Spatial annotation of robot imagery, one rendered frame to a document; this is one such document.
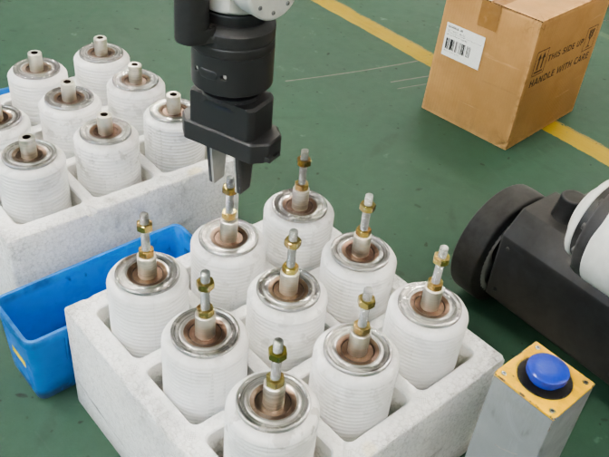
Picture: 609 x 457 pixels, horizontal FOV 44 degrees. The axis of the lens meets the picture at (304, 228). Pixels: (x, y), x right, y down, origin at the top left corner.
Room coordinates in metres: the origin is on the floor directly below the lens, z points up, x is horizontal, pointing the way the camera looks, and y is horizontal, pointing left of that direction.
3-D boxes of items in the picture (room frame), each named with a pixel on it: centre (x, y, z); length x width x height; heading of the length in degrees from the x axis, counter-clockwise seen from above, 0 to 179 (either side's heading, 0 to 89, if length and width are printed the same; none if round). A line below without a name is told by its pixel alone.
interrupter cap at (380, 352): (0.57, -0.07, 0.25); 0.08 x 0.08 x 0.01
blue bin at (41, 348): (0.78, 0.27, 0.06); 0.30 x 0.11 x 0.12; 135
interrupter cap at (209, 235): (0.74, 0.09, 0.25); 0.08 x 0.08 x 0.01
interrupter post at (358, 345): (0.57, -0.07, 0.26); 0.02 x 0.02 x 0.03
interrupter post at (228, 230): (0.74, 0.09, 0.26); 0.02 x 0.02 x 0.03
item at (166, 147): (1.04, 0.22, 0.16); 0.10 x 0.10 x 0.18
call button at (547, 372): (0.50, -0.25, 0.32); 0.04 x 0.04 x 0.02
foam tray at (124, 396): (0.65, 0.01, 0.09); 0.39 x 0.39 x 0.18; 44
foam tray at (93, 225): (1.04, 0.39, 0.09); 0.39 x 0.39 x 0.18; 43
